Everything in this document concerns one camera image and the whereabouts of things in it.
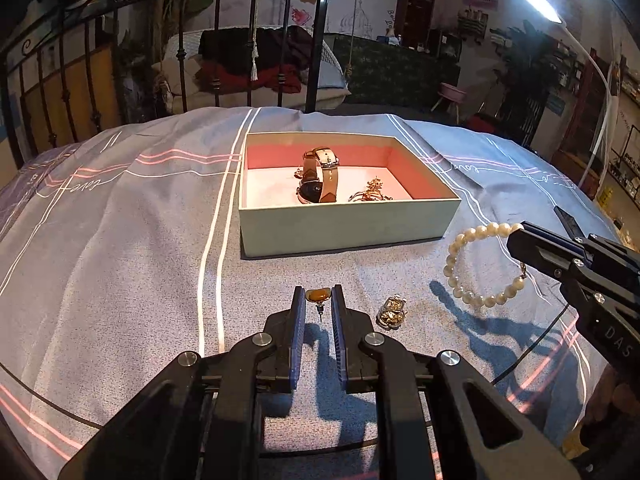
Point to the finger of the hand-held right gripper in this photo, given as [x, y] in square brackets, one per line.
[567, 222]
[540, 252]

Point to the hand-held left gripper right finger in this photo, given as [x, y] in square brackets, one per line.
[339, 345]

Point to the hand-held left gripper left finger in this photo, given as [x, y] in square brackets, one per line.
[298, 345]

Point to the amber stud earring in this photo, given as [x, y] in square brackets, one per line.
[316, 294]

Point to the pale green box pink inside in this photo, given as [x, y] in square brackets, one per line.
[340, 230]

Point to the person's right hand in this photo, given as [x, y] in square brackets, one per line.
[620, 405]

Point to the pink stool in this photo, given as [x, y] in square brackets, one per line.
[452, 92]

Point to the green patterned counter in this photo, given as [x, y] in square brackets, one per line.
[400, 70]

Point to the red phone booth cabinet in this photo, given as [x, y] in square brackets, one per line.
[420, 10]

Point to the pile of dark clothes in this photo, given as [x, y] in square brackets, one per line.
[230, 45]

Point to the small wall rack with bottles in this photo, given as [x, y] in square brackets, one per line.
[472, 22]

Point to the black iron bed frame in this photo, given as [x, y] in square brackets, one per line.
[318, 60]

